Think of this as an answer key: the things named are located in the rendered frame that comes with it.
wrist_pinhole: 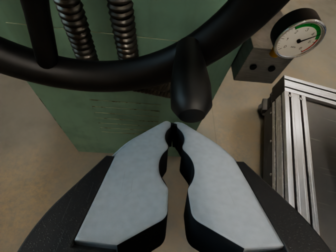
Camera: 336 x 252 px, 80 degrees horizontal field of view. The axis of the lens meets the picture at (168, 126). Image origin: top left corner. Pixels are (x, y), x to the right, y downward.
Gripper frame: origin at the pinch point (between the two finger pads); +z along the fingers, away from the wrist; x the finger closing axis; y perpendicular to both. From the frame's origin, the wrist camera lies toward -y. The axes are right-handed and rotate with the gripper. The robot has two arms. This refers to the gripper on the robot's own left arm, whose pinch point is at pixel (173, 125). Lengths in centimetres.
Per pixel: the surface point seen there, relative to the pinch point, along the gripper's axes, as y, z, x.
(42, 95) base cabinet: 14.8, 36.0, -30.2
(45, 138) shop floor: 45, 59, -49
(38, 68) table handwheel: -1.3, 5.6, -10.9
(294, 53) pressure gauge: -1.2, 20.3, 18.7
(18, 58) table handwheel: -2.1, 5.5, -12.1
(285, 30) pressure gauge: -4.3, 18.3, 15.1
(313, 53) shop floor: 16, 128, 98
